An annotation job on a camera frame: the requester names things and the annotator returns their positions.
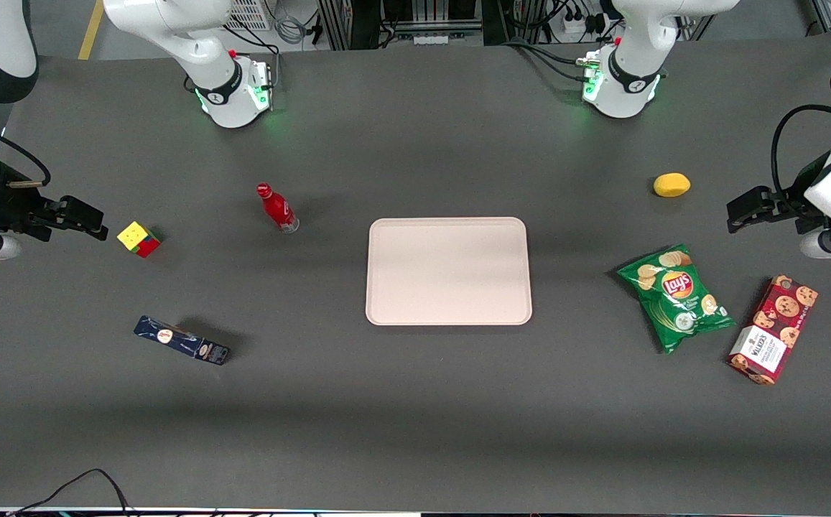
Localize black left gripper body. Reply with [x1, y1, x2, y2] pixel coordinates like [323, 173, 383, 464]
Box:
[763, 189, 828, 236]

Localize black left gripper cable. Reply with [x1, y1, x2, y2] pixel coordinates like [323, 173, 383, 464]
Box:
[771, 104, 831, 195]

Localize grey coiled cable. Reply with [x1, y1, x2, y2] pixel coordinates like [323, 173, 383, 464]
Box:
[274, 11, 310, 45]

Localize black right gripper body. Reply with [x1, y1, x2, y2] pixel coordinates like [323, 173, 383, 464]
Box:
[0, 180, 58, 242]

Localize red coke bottle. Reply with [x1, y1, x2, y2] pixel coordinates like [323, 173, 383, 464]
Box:
[256, 182, 300, 235]

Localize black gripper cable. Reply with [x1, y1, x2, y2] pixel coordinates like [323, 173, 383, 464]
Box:
[771, 104, 831, 195]
[0, 113, 52, 189]

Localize black cable at table edge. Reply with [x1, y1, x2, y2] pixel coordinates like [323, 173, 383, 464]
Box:
[6, 468, 132, 517]

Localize green Lay's chips bag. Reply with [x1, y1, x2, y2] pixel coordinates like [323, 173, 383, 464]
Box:
[616, 243, 737, 355]

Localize aluminium frame post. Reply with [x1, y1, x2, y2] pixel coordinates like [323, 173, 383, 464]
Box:
[317, 0, 350, 51]

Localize multicoloured puzzle cube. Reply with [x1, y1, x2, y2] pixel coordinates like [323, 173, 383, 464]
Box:
[116, 221, 162, 259]

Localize dark blue snack box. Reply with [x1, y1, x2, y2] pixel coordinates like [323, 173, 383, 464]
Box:
[133, 315, 231, 366]

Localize black left arm base cables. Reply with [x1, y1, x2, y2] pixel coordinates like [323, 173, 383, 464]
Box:
[501, 37, 592, 81]

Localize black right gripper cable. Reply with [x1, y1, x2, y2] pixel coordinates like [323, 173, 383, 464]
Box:
[0, 113, 52, 189]

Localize beige plastic tray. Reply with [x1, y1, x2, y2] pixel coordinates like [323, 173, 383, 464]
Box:
[365, 217, 533, 327]

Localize yellow lemon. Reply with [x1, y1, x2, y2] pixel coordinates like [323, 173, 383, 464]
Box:
[653, 172, 692, 198]

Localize red Walkers cookie box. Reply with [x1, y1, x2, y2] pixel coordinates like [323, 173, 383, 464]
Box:
[728, 275, 820, 386]

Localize white power strip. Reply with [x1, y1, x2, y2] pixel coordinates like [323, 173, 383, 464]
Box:
[561, 13, 606, 37]

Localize white perforated basket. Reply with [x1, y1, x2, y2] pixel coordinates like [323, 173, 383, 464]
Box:
[225, 0, 272, 31]

